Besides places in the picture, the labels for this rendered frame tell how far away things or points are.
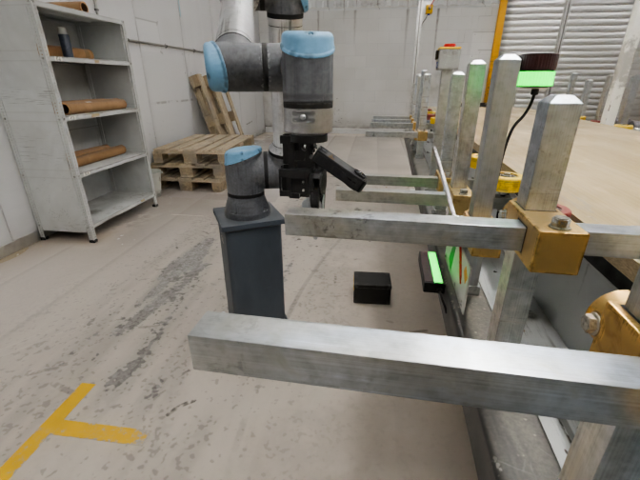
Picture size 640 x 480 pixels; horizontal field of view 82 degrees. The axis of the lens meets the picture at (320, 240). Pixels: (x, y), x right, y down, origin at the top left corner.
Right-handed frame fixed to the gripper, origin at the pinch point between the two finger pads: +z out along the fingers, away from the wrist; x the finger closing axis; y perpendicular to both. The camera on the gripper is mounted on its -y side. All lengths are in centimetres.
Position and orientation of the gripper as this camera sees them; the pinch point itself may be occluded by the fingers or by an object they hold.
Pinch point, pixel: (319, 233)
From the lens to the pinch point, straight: 76.8
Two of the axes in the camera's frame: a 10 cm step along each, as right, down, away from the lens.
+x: -1.7, 3.9, -9.0
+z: 0.0, 9.2, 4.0
